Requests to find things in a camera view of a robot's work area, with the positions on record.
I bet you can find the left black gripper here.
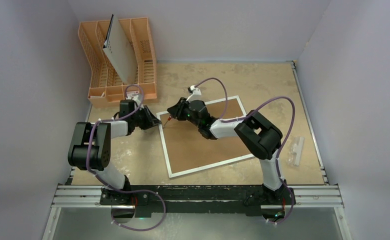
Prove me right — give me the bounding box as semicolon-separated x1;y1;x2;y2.
131;105;161;130

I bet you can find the white picture frame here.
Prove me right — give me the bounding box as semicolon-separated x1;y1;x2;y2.
156;95;256;179

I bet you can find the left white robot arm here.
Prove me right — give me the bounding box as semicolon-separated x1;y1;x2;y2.
67;99;161;205

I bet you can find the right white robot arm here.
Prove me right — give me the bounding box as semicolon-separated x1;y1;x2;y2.
167;97;285;204

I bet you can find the small red white box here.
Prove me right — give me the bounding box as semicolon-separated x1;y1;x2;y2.
126;91;140;99

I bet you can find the orange plastic file organizer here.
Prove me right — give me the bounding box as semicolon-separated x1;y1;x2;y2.
78;15;158;108

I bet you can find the white board in organizer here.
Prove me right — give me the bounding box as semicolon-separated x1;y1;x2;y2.
102;15;138;85

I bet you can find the clear plastic screwdriver packaging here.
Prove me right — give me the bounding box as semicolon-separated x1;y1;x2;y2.
292;136;305;167

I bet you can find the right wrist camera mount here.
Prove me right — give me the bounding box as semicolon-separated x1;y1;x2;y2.
186;85;202;103

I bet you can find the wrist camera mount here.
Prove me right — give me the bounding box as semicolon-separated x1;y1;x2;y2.
186;85;202;103
127;92;144;106

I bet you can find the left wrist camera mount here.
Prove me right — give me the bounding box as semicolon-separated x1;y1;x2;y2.
127;92;144;106

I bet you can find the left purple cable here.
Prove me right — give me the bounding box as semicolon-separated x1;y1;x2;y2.
85;84;146;196

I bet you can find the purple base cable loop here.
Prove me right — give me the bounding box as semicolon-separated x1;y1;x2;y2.
111;192;169;233

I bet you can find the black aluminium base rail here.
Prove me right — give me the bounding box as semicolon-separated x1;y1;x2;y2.
52;185;343;219

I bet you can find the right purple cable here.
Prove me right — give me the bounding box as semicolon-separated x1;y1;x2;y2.
189;77;297;226

